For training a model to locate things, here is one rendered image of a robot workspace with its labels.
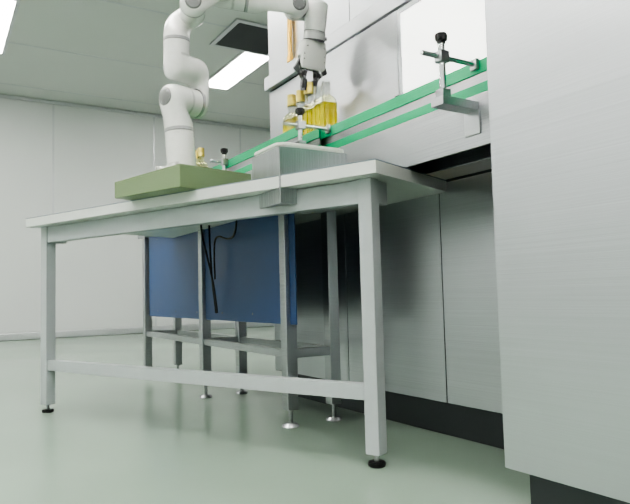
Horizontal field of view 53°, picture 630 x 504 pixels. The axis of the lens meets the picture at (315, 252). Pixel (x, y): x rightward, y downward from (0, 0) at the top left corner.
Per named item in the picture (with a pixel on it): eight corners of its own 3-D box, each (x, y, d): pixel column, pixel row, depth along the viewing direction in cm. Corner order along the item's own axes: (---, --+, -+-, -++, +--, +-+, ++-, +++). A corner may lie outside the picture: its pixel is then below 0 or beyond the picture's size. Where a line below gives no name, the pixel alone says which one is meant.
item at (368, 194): (380, 469, 151) (370, 176, 156) (39, 412, 240) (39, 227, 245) (398, 460, 159) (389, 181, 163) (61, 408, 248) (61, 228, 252)
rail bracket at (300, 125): (332, 149, 200) (331, 111, 201) (286, 144, 191) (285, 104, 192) (327, 151, 203) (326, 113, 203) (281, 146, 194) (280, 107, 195)
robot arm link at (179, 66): (157, 41, 207) (193, 53, 220) (157, 113, 207) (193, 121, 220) (176, 35, 202) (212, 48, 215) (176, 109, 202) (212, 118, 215)
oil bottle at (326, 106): (339, 157, 209) (337, 94, 210) (325, 155, 206) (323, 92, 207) (330, 160, 214) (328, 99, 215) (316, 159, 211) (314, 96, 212)
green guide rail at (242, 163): (302, 150, 199) (301, 125, 200) (299, 149, 199) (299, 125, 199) (144, 215, 348) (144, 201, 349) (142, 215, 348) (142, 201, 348)
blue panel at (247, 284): (342, 322, 209) (338, 195, 212) (296, 324, 200) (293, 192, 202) (181, 314, 344) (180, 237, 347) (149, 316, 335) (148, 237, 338)
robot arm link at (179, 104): (156, 133, 205) (152, 85, 206) (186, 139, 216) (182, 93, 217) (176, 126, 200) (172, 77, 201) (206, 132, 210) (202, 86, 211)
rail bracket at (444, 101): (486, 133, 144) (482, 38, 146) (431, 125, 135) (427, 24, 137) (471, 138, 148) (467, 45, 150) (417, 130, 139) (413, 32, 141)
